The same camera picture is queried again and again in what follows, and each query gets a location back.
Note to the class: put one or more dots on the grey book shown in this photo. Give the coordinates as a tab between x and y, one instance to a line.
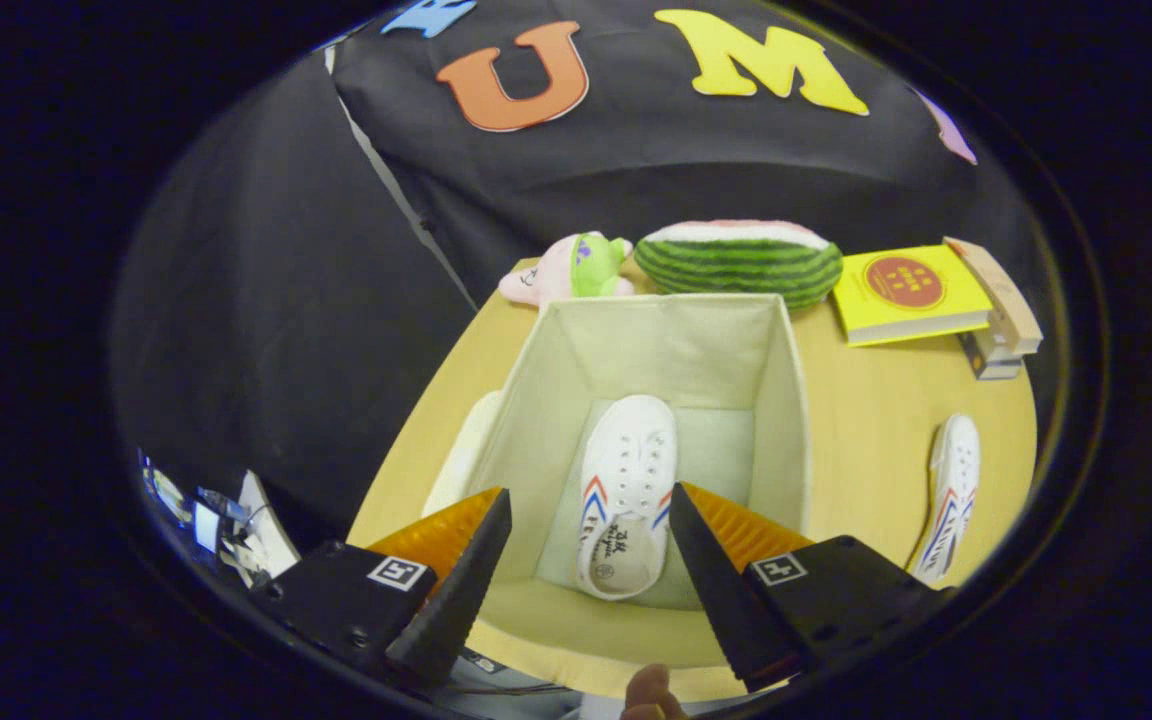
991	362

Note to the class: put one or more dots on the cream fabric storage box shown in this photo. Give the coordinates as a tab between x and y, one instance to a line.
666	350

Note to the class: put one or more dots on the watermelon slice plush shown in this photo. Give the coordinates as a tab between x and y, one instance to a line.
736	262

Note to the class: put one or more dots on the pink and green plush toy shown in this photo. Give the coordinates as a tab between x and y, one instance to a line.
561	270

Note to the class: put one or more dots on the yellow book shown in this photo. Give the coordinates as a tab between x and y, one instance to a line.
906	295

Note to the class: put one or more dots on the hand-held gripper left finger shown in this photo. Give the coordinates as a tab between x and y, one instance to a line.
456	600

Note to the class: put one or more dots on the black backdrop cloth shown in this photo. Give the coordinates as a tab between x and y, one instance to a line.
286	300

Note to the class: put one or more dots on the white canvas shoe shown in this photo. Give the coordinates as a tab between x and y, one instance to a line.
626	480
954	480

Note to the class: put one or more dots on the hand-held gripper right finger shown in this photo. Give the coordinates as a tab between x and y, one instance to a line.
726	600

